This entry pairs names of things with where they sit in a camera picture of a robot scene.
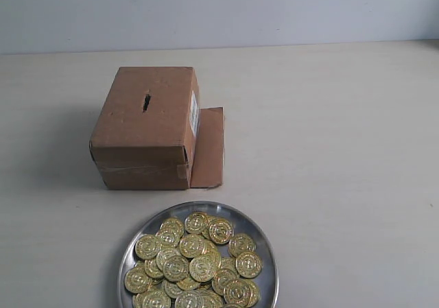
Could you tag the gold coin far right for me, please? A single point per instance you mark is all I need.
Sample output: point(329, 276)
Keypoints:
point(240, 243)

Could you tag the cardboard box with slot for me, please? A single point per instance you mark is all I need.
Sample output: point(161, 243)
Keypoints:
point(152, 133)

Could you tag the gold coin centre right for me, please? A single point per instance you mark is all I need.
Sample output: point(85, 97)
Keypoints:
point(202, 268)

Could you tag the gold coin lower left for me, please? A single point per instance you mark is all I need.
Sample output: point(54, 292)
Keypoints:
point(137, 281)

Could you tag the gold coin top left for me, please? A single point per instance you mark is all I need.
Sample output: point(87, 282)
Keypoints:
point(175, 224)

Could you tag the gold coin top centre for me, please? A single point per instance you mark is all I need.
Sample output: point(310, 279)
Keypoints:
point(196, 222)

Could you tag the gold coin left edge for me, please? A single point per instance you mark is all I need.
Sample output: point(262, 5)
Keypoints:
point(147, 247)

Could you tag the gold coin middle stack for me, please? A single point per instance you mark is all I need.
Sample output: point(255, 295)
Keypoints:
point(176, 268)

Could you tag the gold coin top right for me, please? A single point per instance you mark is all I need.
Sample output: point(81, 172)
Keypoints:
point(220, 231)

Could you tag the round steel plate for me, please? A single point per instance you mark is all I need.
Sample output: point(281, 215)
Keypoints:
point(267, 280)

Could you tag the gold coin bottom right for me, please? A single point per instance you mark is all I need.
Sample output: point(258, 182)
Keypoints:
point(237, 292)

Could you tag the gold coin right lower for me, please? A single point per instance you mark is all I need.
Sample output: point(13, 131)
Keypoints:
point(248, 264)

